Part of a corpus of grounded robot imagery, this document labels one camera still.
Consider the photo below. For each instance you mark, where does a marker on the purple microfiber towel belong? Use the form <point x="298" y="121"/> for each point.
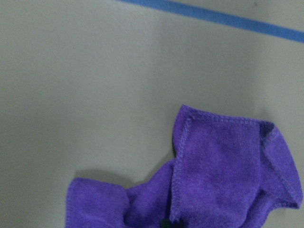
<point x="228" y="172"/>

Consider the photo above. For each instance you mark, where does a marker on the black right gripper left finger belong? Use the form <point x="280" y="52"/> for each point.
<point x="165" y="223"/>

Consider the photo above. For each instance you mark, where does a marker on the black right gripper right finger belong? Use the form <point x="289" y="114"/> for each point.
<point x="178" y="224"/>

